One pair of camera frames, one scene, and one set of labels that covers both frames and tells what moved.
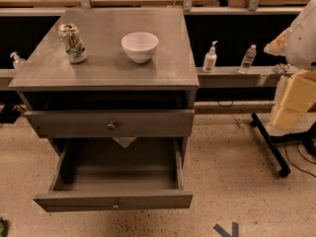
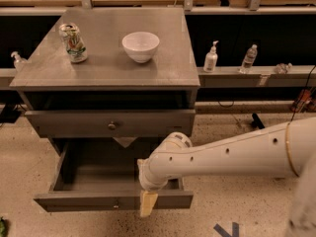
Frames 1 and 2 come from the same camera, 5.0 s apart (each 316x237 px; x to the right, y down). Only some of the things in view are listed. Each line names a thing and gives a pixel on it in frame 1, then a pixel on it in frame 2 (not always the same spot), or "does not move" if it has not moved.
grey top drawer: x=113 y=122 does not move
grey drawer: x=101 y=175 does not move
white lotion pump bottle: x=210 y=59 does not move
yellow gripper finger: x=300 y=92 -> x=151 y=184
